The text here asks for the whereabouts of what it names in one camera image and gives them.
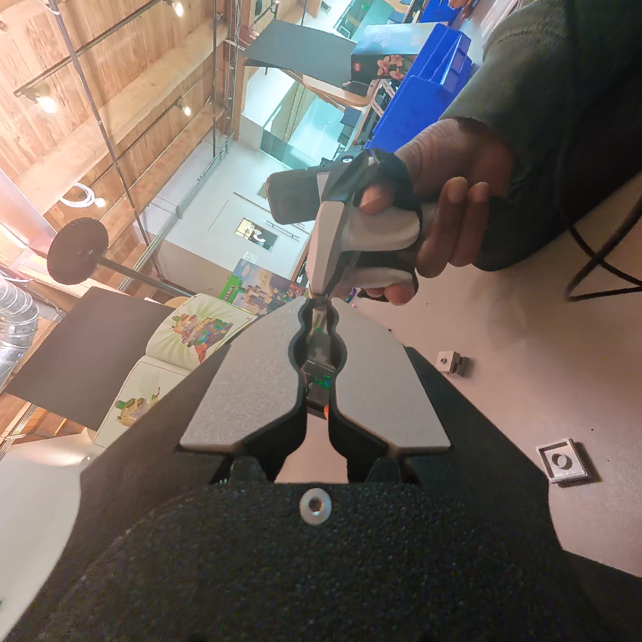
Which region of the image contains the white ring ceiling lamp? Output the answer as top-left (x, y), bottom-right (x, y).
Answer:
top-left (60, 183), bottom-right (107, 209)

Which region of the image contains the grey square toy tile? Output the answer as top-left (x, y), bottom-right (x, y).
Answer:
top-left (536, 437), bottom-right (600, 485)

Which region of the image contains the pale square toy tile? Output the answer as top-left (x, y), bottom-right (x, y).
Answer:
top-left (435, 350), bottom-right (469, 377)

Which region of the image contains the black square panel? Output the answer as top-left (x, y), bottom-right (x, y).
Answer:
top-left (243, 20), bottom-right (357, 86)
top-left (5, 287), bottom-right (176, 432)

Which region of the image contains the toy brick building model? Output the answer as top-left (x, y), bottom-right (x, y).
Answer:
top-left (302, 326), bottom-right (336, 419)

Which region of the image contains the silver ventilation duct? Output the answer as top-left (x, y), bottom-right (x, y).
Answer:
top-left (0, 273), bottom-right (41, 392)

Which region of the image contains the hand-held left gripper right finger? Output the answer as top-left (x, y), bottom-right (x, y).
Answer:
top-left (327, 297), bottom-right (452, 482)

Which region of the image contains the person's right forearm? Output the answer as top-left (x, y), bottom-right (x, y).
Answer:
top-left (441, 0), bottom-right (642, 274)

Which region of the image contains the green toy set box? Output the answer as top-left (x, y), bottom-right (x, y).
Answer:
top-left (228, 258), bottom-right (308, 318)

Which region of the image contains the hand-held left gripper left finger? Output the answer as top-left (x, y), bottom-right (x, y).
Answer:
top-left (179, 296), bottom-right (308, 482)

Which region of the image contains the black round disc stand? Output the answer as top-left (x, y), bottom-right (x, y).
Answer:
top-left (47, 218), bottom-right (196, 297)

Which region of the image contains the blue flower picture box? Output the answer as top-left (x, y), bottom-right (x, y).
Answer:
top-left (346, 22), bottom-right (434, 86)

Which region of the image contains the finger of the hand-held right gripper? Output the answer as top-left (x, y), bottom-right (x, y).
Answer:
top-left (305, 202), bottom-right (353, 298)

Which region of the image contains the open instruction booklet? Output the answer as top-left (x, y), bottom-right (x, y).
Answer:
top-left (93, 293), bottom-right (259, 449)

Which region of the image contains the person's right hand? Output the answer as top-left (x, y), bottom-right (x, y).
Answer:
top-left (357, 118), bottom-right (516, 308)

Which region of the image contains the blue plastic bin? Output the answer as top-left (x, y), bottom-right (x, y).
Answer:
top-left (363, 22), bottom-right (479, 151)

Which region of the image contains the black cord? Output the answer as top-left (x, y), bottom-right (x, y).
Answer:
top-left (566, 201), bottom-right (642, 303)

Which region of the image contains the grey desk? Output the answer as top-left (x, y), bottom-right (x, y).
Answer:
top-left (271, 186), bottom-right (642, 577)

